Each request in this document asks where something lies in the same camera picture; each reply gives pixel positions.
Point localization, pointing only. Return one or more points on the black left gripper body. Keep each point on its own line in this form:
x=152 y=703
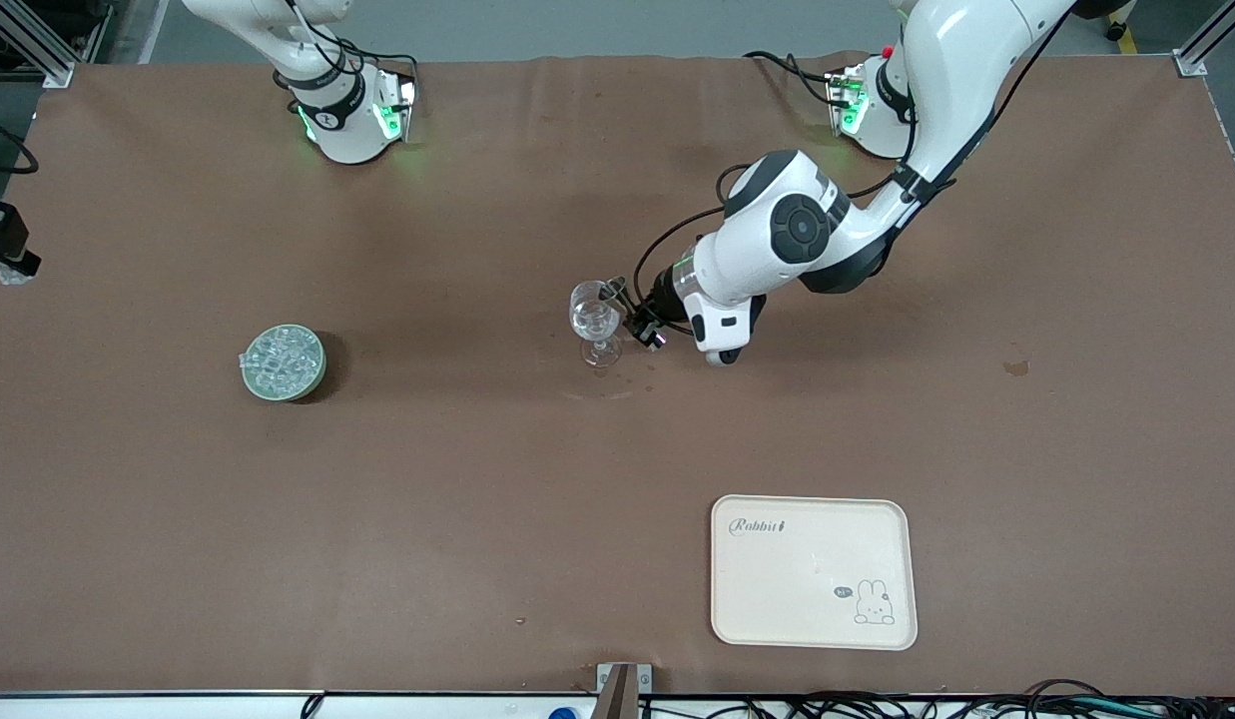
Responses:
x=662 y=297

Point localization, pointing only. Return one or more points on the green round bowl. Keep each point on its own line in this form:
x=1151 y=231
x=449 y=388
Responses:
x=314 y=385

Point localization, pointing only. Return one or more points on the aluminium frame profile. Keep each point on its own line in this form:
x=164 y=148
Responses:
x=1198 y=55
x=38 y=45

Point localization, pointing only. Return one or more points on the brown upright post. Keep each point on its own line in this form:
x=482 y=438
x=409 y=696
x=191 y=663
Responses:
x=617 y=699

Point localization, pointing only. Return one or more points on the black caster wheel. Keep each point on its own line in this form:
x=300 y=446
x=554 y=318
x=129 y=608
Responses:
x=1116 y=32

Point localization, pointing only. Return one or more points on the brown table cover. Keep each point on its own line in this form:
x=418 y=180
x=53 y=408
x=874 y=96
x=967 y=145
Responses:
x=477 y=499

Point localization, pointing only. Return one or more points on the silver base connector bracket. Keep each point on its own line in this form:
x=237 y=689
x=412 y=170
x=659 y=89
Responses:
x=405 y=100
x=839 y=95

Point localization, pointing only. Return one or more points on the cream rabbit print tray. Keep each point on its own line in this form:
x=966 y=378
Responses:
x=807 y=559

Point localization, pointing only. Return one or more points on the clear wine glass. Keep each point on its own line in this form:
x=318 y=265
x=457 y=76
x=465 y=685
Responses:
x=594 y=325

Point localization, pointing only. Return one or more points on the pile of clear ice cubes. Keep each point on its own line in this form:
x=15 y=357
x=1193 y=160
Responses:
x=286 y=358

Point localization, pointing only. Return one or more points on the metal mounting bracket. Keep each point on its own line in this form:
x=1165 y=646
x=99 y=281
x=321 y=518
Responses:
x=644 y=679

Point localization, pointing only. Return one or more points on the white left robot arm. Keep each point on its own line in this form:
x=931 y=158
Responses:
x=961 y=70

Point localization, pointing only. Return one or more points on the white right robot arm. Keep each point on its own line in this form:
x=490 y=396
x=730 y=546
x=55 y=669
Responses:
x=342 y=130

